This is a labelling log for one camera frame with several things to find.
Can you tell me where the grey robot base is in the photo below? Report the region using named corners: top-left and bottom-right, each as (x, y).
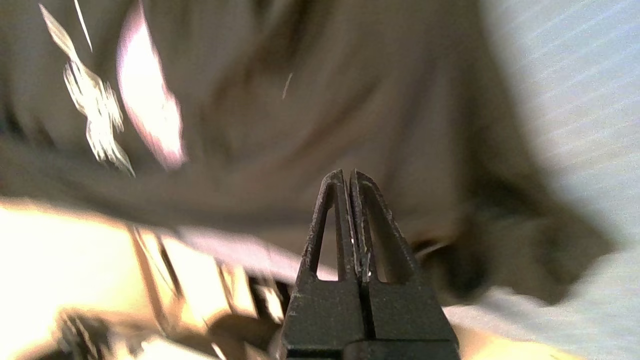
top-left (130, 227), bottom-right (291, 360)

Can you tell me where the black moon print t-shirt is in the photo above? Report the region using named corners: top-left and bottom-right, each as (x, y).
top-left (0, 0), bottom-right (618, 306)

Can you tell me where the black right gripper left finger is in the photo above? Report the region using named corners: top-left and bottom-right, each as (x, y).
top-left (281, 169), bottom-right (368, 359)

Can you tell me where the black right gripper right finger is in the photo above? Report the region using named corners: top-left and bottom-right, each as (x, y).
top-left (350, 169), bottom-right (459, 343)

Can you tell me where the blue bed sheet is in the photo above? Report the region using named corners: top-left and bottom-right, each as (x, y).
top-left (175, 0), bottom-right (640, 360)

